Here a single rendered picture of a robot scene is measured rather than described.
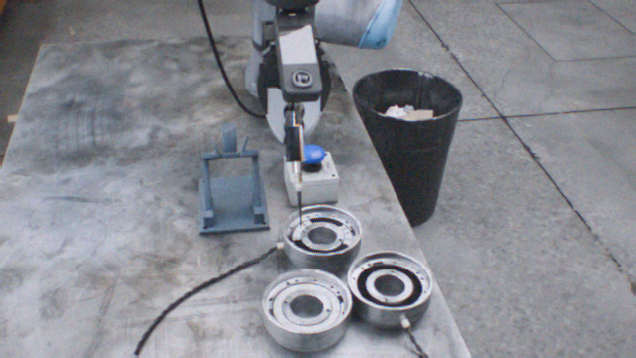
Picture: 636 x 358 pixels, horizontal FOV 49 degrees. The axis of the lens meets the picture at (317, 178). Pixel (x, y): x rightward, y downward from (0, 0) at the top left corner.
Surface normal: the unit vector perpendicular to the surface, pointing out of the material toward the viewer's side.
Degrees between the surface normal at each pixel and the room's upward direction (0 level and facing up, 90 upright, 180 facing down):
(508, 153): 0
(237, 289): 0
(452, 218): 0
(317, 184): 90
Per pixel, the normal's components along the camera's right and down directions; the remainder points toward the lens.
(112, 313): 0.03, -0.82
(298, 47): 0.14, -0.40
